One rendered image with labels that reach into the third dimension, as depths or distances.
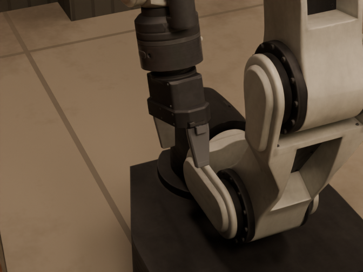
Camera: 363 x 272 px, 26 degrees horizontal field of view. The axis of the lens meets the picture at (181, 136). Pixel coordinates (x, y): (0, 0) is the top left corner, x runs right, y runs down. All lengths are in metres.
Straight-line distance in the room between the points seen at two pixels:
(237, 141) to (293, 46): 0.42
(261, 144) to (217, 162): 0.34
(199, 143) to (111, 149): 1.02
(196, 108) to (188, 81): 0.04
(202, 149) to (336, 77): 0.22
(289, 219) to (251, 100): 0.34
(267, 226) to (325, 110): 0.34
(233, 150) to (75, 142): 0.69
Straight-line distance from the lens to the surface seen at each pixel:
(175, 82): 1.06
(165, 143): 1.18
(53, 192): 1.96
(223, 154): 1.53
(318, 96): 1.15
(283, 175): 1.26
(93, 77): 2.39
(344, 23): 1.15
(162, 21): 1.05
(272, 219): 1.42
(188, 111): 1.06
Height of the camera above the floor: 1.23
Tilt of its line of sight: 35 degrees down
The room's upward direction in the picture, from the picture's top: straight up
